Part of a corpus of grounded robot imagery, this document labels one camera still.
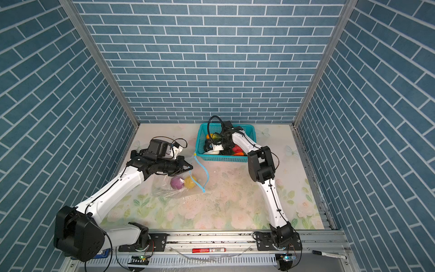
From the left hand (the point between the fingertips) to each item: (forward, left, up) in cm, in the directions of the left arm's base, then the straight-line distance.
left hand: (193, 167), depth 78 cm
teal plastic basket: (+33, -2, -10) cm, 34 cm away
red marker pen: (-31, -2, -18) cm, 36 cm away
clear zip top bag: (-1, +19, -19) cm, 27 cm away
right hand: (+23, -12, -16) cm, 31 cm away
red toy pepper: (+20, -23, -13) cm, 33 cm away
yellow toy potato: (-3, +3, -11) cm, 12 cm away
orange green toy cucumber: (+20, -9, -1) cm, 22 cm away
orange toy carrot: (+18, -24, -15) cm, 34 cm away
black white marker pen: (-34, -60, -17) cm, 71 cm away
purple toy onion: (-2, +10, -13) cm, 17 cm away
